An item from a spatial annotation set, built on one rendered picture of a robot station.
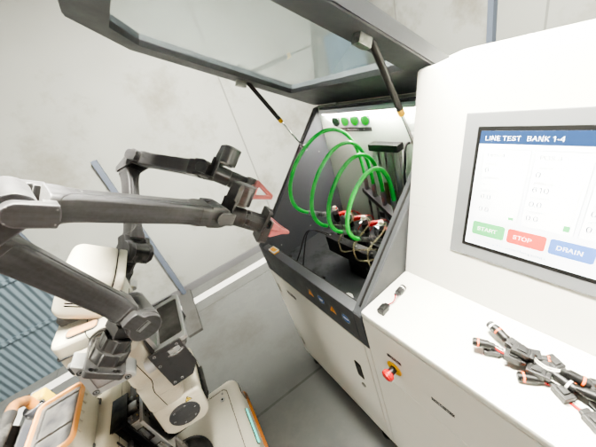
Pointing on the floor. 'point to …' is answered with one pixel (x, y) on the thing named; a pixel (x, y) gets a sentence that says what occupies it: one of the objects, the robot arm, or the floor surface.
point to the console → (444, 126)
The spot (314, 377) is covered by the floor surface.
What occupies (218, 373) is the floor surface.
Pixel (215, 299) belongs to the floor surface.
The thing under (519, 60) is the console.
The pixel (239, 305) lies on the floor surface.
